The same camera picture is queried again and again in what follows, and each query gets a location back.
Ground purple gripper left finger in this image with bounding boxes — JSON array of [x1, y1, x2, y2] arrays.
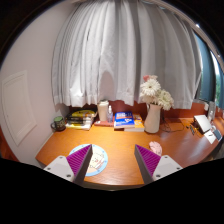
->
[[43, 143, 94, 187]]

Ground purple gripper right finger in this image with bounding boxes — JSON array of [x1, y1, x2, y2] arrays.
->
[[134, 144, 184, 185]]

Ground pink computer mouse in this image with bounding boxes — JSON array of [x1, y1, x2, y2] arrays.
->
[[149, 141, 162, 156]]

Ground round blue mouse pad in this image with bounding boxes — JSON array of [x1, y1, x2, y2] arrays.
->
[[66, 144, 108, 176]]

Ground orange book under blue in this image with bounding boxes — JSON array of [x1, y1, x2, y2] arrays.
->
[[125, 114, 144, 132]]

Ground white ceramic vase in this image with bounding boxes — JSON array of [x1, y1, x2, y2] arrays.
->
[[144, 104, 161, 133]]

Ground dark green mug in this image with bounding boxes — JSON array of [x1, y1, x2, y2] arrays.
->
[[51, 116, 66, 132]]

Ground red flat book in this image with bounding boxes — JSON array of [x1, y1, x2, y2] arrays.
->
[[94, 121, 114, 127]]

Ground stack of yellow books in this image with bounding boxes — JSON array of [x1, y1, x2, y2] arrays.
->
[[66, 110, 97, 130]]

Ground clear sanitizer bottle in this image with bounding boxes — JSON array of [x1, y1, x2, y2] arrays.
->
[[107, 105, 113, 123]]

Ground white cylindrical container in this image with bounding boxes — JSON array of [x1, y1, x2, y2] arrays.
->
[[97, 100, 109, 121]]

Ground white tablet on stand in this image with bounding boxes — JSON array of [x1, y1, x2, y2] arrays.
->
[[194, 115, 211, 133]]

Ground white paper notepad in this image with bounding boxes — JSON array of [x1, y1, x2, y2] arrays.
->
[[204, 131, 216, 144]]

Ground white and pink flowers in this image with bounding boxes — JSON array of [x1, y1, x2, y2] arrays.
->
[[140, 75, 174, 111]]

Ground white curtain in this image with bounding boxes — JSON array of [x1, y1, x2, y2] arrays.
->
[[52, 0, 202, 109]]

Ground black cable on desk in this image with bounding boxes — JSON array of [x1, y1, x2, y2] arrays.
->
[[159, 109, 194, 134]]

